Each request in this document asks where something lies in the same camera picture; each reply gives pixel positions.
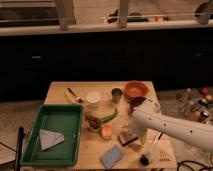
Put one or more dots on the wooden board eraser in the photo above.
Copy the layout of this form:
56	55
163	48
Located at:
126	137

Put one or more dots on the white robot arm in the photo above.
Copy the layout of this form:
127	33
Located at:
145	117

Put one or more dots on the small metal cup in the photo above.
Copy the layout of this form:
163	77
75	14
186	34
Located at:
116	95

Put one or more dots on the white paper cup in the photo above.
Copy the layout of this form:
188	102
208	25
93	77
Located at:
93	98

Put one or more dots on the orange bowl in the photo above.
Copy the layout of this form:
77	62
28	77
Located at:
135	89

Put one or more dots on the metal spoon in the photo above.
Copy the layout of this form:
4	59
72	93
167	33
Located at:
78	99

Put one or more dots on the dark maroon bowl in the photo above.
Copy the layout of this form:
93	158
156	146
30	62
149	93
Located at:
135	102

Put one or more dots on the green chili pepper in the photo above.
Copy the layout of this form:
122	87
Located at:
109	117

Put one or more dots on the brown grape bunch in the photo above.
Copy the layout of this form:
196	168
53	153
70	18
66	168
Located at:
94	122

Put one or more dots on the yellow banana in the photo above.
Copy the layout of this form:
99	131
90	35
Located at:
69	98

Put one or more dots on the orange round fruit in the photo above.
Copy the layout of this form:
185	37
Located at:
106	132

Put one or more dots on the wooden table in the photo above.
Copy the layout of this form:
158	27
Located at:
92	146

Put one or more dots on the blue sponge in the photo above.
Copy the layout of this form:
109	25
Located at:
111	157

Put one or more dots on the grey folded cloth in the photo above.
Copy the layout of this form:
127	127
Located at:
49	139

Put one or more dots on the black stand pole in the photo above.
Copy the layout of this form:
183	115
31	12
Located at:
19	148

